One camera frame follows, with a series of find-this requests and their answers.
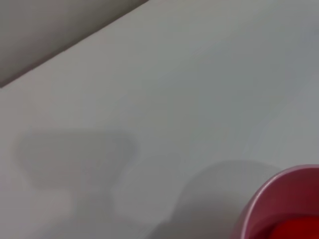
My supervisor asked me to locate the orange toy fruit with stem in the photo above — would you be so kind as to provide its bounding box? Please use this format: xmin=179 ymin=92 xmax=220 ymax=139
xmin=253 ymin=216 xmax=319 ymax=239

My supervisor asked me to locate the pink plastic bowl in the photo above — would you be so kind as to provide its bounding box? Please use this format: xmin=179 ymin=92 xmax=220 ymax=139
xmin=228 ymin=164 xmax=319 ymax=239

